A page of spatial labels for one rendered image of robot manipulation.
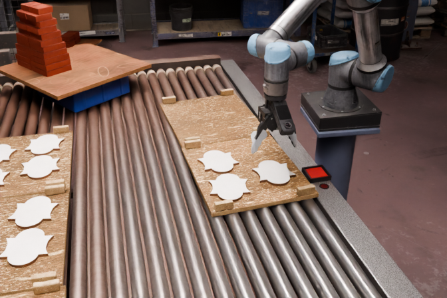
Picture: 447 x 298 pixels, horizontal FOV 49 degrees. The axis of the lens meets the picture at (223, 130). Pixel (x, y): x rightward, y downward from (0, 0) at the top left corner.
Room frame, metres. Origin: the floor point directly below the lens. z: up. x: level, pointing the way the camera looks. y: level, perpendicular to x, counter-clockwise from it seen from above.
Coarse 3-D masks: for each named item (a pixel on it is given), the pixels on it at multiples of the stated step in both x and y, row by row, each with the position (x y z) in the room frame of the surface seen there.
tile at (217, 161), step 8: (208, 152) 1.49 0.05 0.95; (216, 152) 1.49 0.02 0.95; (200, 160) 1.44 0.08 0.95; (208, 160) 1.44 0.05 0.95; (216, 160) 1.44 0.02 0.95; (224, 160) 1.44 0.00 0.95; (232, 160) 1.44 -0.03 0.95; (208, 168) 1.39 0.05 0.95; (216, 168) 1.39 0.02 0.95; (224, 168) 1.39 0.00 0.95; (232, 168) 1.39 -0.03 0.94
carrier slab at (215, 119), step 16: (224, 96) 2.01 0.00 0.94; (176, 112) 1.84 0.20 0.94; (192, 112) 1.84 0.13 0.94; (208, 112) 1.84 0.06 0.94; (224, 112) 1.84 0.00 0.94; (240, 112) 1.84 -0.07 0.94; (176, 128) 1.70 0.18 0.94; (192, 128) 1.70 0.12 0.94; (208, 128) 1.70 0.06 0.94; (224, 128) 1.70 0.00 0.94; (240, 128) 1.70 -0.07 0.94
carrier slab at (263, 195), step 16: (208, 144) 1.57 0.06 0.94; (224, 144) 1.57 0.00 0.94; (240, 144) 1.57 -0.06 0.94; (272, 144) 1.57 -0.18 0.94; (192, 160) 1.46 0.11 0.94; (240, 160) 1.46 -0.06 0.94; (256, 160) 1.46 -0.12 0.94; (288, 160) 1.46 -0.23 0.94; (208, 176) 1.35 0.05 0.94; (240, 176) 1.35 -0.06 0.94; (256, 176) 1.35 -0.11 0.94; (304, 176) 1.35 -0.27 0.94; (208, 192) 1.26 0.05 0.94; (256, 192) 1.26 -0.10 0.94; (272, 192) 1.26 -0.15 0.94; (288, 192) 1.26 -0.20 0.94; (208, 208) 1.19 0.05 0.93; (240, 208) 1.18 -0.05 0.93; (256, 208) 1.20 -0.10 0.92
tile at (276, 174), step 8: (272, 160) 1.44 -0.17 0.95; (256, 168) 1.39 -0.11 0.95; (264, 168) 1.39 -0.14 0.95; (272, 168) 1.39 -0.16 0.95; (280, 168) 1.39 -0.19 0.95; (264, 176) 1.34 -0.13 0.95; (272, 176) 1.34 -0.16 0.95; (280, 176) 1.34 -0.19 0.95; (288, 176) 1.34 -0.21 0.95; (272, 184) 1.30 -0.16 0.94; (280, 184) 1.30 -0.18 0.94
